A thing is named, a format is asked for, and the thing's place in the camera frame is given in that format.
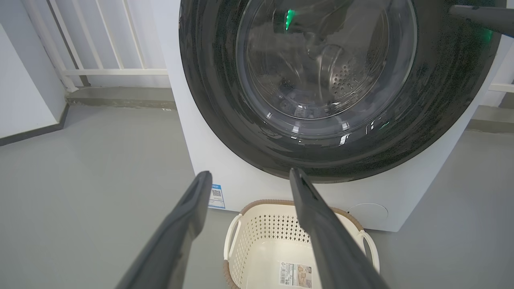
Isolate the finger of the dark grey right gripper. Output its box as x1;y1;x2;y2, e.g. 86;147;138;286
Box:
449;4;514;39

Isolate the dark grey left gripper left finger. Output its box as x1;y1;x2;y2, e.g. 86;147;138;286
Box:
115;171;213;289

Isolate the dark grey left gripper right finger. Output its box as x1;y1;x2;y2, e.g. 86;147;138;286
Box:
289;167;388;289

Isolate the black round glass washer door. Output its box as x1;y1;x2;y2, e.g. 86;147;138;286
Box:
179;0;503;184

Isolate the basket product label sticker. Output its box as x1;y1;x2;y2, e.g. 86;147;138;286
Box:
279;261;313;289

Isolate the cream perforated laundry basket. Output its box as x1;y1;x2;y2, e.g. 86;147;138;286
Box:
223;199;380;289

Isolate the white front-load washing machine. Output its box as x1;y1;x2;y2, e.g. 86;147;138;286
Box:
151;0;514;233

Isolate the round white filter cover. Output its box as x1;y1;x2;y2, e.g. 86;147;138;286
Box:
347;202;390;222

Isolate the blue energy label sticker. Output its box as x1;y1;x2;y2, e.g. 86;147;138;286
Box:
208;183;226;210

